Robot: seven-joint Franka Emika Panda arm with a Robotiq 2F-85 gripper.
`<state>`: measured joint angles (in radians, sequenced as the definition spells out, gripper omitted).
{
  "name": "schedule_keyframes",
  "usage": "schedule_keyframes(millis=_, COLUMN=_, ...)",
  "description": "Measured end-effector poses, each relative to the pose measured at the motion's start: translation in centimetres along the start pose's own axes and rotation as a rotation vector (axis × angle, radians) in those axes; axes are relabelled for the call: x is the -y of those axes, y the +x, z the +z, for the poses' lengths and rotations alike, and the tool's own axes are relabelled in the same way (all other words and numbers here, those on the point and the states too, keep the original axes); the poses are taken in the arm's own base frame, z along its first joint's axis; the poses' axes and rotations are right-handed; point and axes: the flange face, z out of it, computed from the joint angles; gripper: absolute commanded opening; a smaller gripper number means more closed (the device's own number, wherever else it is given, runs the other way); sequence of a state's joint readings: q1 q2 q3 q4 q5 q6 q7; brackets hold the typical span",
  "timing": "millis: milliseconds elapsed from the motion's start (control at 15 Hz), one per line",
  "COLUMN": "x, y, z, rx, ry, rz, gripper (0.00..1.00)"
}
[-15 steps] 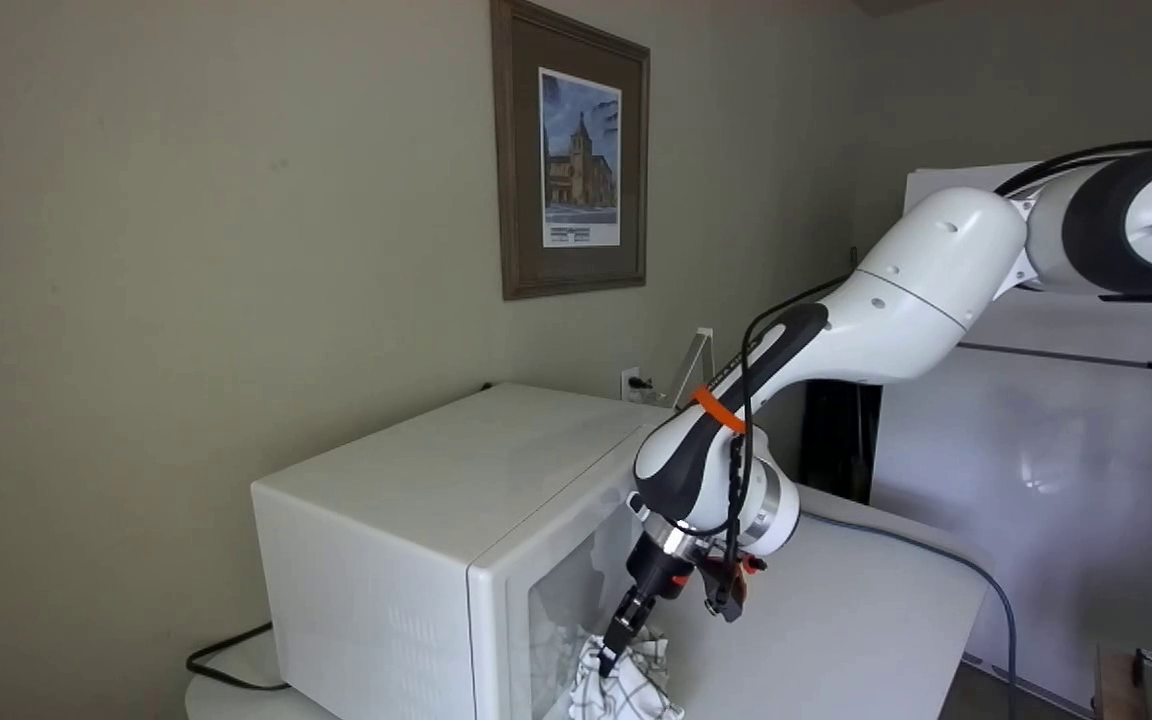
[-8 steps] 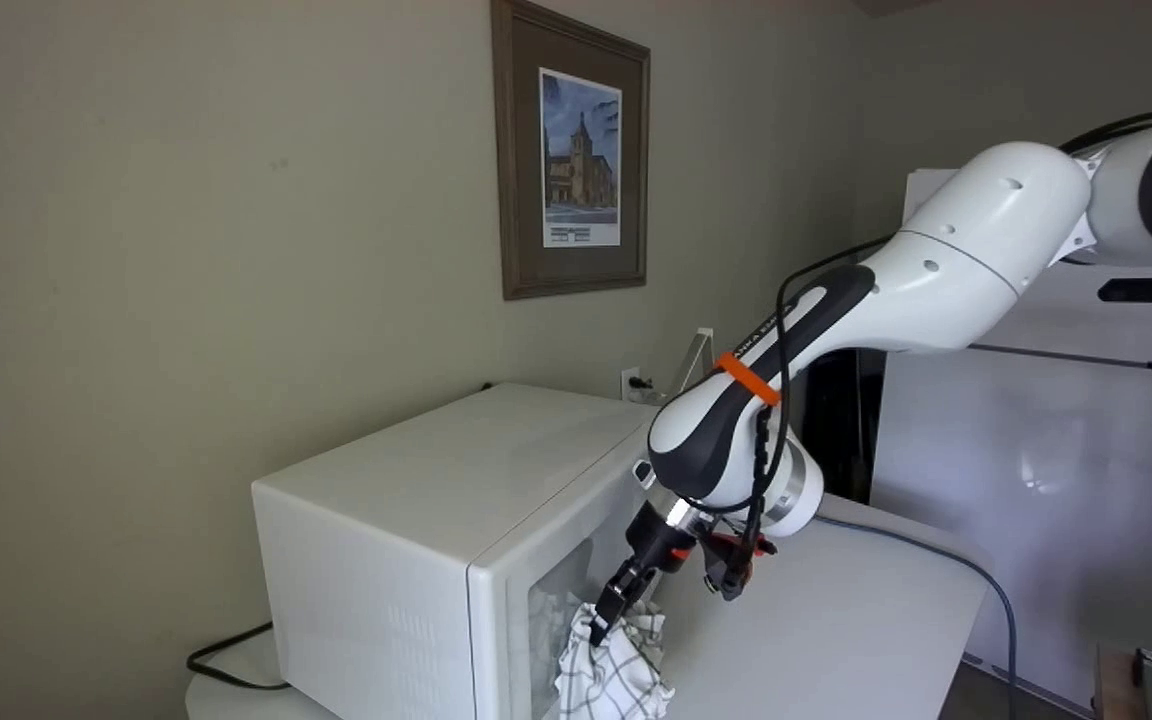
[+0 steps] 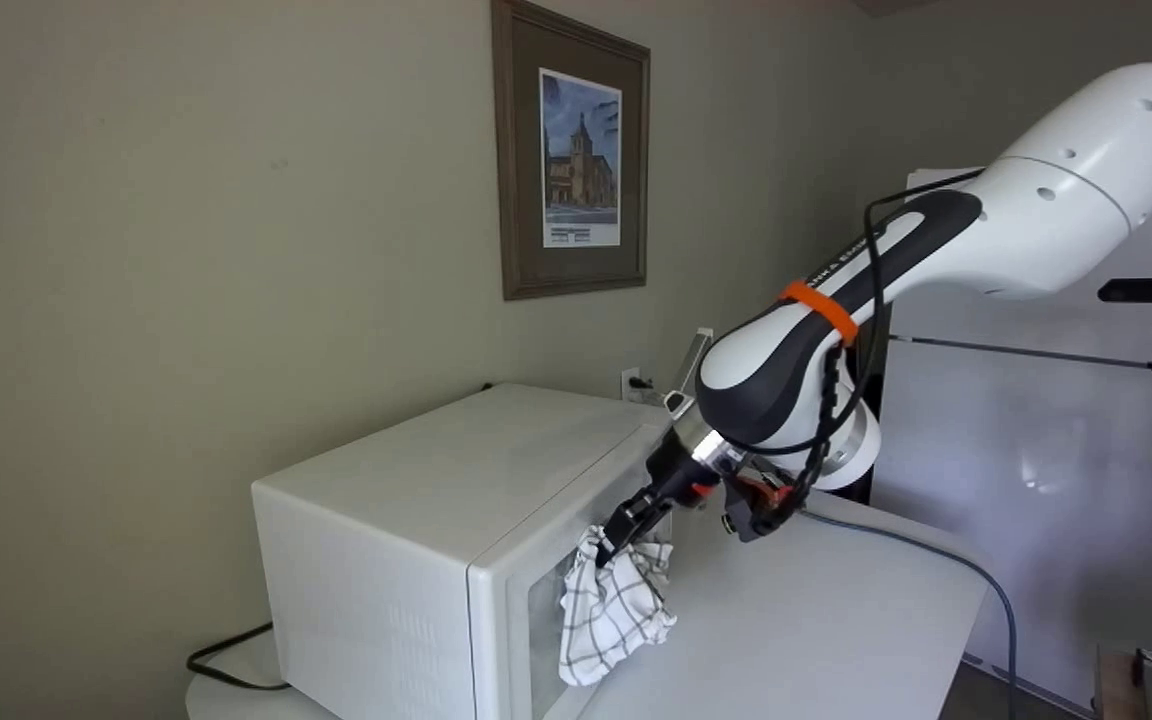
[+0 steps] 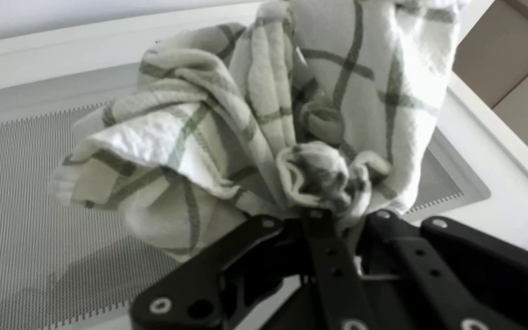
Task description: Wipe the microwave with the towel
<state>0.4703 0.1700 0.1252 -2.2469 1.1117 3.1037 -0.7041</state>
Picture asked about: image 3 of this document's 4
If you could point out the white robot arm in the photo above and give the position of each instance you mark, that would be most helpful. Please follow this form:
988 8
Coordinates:
772 408

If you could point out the framed church picture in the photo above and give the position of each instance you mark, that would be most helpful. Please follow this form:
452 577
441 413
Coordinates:
571 154

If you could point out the white microwave oven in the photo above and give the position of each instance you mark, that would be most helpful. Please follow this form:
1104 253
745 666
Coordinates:
414 574

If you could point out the white refrigerator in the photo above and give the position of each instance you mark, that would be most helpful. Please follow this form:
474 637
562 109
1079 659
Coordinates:
1025 429

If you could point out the white checkered towel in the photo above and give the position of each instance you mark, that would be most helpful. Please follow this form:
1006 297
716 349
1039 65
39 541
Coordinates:
614 609

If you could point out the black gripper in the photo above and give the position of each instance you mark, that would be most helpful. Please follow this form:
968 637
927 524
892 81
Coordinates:
756 498

